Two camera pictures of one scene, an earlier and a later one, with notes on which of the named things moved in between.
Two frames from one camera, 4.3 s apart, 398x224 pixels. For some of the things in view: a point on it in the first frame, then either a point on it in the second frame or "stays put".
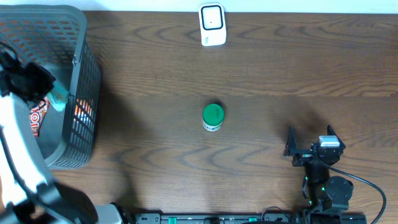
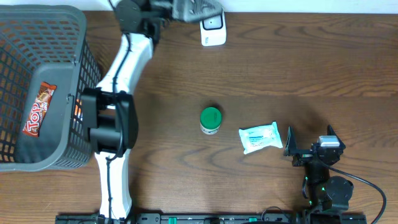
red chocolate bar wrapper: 37,114 stays put
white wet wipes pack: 58,96 to 255,137
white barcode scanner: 212,24 stays put
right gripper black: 303,155 stays put
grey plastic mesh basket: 58,38 stays put
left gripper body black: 28,81 to 173,4
